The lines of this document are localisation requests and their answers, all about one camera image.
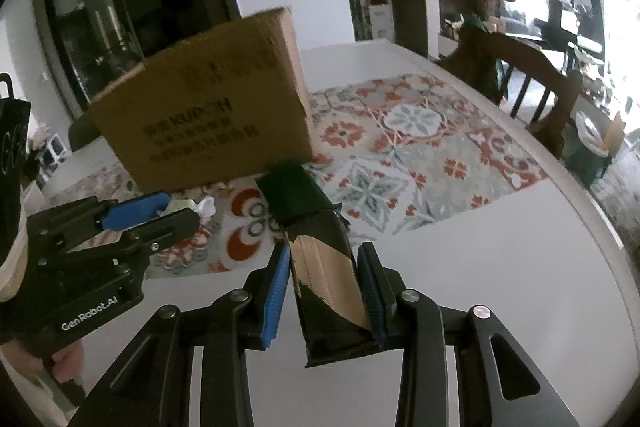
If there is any clear white plastic wrapper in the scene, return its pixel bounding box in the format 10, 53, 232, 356
160, 196, 219, 222

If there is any patterned floral table mat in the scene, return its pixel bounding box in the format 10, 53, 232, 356
50, 74, 551, 281

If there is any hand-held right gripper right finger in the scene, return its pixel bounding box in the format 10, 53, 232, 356
357, 242, 571, 427

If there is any black and tan snack packet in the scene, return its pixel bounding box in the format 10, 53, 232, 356
282, 207, 381, 369

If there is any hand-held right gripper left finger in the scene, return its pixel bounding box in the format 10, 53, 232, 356
65, 244, 292, 427

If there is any brown cardboard box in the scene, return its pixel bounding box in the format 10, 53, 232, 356
87, 7, 316, 193

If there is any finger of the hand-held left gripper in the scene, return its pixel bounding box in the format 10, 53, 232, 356
30, 191, 172, 254
120, 207, 201, 269

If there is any dark green packet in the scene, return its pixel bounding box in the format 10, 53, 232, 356
255, 162, 334, 228

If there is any white shelf unit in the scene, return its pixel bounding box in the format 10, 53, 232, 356
35, 134, 69, 180

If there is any white storage box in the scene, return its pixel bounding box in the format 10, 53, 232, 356
369, 2, 390, 40

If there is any grey upholstered chair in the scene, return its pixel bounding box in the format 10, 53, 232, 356
67, 114, 102, 152

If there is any dark wooden chair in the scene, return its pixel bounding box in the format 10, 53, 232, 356
437, 27, 584, 160

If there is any person's left hand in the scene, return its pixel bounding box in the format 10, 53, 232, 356
42, 341, 87, 389

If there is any green bin with white bag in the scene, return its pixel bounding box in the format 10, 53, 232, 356
565, 109, 626, 188

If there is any dark green cloth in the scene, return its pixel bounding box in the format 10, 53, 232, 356
450, 14, 506, 104

